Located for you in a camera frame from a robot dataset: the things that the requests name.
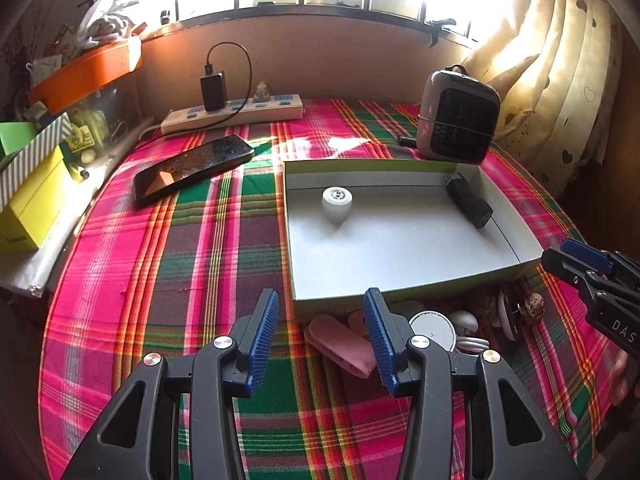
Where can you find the grey portable fan heater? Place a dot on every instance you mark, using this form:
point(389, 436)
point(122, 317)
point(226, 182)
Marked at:
point(457, 119)

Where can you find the pink plastic clip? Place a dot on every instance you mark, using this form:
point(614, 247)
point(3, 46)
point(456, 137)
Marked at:
point(341, 345)

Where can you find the black charger with cable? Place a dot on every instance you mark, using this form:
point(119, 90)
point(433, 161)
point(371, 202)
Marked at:
point(213, 84)

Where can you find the striped box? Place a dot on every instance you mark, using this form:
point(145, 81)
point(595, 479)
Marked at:
point(15, 172)

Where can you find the brown walnut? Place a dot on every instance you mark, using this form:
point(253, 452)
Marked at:
point(482, 302)
point(532, 308)

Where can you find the white power strip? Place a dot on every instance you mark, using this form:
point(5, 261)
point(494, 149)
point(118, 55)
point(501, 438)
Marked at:
point(276, 109)

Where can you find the black smartphone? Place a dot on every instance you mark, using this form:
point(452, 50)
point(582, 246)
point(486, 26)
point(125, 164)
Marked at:
point(207, 160)

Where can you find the orange tray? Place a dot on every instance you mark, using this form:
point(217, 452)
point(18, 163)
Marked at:
point(86, 74)

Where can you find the white knob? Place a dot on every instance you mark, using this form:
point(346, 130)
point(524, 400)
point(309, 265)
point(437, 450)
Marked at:
point(465, 323)

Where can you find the black rectangular device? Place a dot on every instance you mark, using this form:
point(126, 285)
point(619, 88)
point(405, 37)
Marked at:
point(471, 205)

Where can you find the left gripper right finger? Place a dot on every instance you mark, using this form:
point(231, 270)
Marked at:
point(507, 436)

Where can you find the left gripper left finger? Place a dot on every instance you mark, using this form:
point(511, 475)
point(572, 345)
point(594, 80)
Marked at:
point(136, 435)

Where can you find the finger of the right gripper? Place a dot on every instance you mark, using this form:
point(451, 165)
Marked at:
point(607, 263)
point(567, 269)

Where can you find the green white cardboard tray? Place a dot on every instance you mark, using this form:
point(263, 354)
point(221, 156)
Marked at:
point(403, 234)

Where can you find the yellow box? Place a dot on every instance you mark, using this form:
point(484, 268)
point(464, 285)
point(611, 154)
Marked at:
point(31, 212)

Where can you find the white round bottle cap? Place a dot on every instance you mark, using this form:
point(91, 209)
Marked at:
point(336, 203)

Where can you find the green box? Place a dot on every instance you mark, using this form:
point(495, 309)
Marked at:
point(14, 136)

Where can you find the cream heart curtain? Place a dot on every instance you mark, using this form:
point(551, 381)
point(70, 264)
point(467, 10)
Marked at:
point(556, 67)

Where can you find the white green spool holder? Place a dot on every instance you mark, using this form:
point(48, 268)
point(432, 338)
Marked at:
point(436, 326)

